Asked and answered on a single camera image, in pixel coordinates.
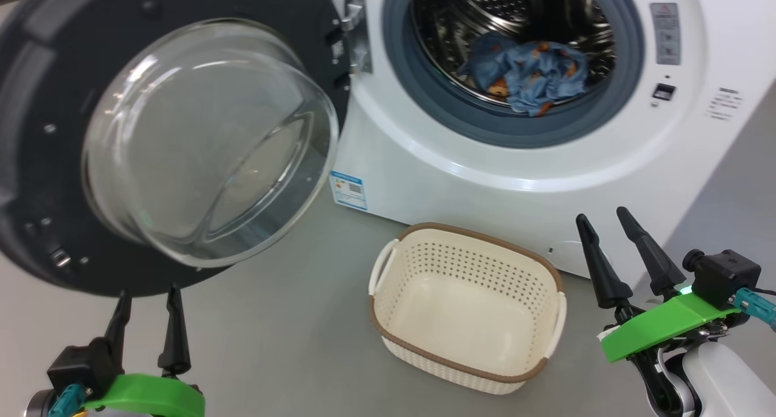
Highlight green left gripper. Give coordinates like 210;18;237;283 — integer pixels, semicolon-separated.
85;284;206;417

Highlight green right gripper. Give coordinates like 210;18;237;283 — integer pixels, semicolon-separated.
575;206;741;363

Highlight blue cartoon print garment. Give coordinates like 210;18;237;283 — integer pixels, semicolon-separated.
458;30;590;117

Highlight black round glass washer door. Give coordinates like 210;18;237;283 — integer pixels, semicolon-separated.
0;0;352;298

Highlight white front-load washing machine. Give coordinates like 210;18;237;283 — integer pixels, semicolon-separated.
330;0;776;290

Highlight stainless steel washing machine drum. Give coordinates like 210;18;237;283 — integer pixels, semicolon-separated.
411;0;618;107

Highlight round white filter cover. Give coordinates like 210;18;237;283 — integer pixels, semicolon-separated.
549;240;613;278

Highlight cream basket with brown rim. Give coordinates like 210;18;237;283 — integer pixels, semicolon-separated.
368;222;567;395

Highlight grey warning label sticker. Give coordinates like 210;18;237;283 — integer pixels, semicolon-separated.
650;2;681;65

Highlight blue energy label sticker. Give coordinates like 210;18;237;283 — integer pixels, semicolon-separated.
329;170;368;211

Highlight teal cable plug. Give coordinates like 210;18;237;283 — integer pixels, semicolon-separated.
735;287;776;332
47;384;85;417

